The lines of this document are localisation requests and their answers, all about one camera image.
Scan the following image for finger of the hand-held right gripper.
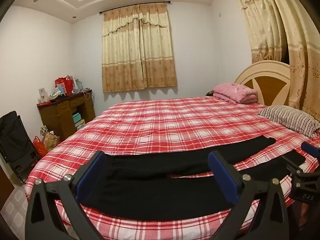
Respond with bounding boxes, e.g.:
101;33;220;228
301;141;320;167
286;162;307;180

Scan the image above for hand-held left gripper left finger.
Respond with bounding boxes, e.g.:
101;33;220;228
25;151;108;240

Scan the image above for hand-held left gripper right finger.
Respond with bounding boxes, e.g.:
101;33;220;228
207;151;297;240

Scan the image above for black pants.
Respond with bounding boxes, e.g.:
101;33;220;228
84;135;306;221

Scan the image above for striped pillow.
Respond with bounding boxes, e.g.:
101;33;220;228
257;105;320;140

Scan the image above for patterned paper bag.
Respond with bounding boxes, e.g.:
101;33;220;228
41;126;60;153

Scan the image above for red plastic bag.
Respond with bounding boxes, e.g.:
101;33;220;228
32;136;48;158

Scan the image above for stack of teal boxes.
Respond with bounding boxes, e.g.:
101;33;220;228
72;112;86;131

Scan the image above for brown wooden desk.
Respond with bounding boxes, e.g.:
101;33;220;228
37;90;96;143

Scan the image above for cream and brown headboard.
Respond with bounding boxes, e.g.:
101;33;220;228
234;60;292;107

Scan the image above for black folding chair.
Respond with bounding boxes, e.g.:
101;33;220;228
0;110;39;183

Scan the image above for bed with red plaid sheet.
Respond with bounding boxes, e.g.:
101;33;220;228
24;95;320;240

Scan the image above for folded pink blanket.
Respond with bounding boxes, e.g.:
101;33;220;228
212;83;258;104

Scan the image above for white floral card box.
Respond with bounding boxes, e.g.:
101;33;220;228
38;87;49;103

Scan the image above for pale gift bag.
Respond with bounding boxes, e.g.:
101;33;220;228
71;76;83;92

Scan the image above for red gift bag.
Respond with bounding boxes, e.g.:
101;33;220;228
55;76;73;96

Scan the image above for long beige floral curtain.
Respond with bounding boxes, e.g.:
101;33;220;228
229;0;320;123

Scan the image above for beige window curtain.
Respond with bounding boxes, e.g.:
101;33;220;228
101;3;178;93

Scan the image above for dark curtain rod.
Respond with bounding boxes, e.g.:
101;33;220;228
99;1;172;14

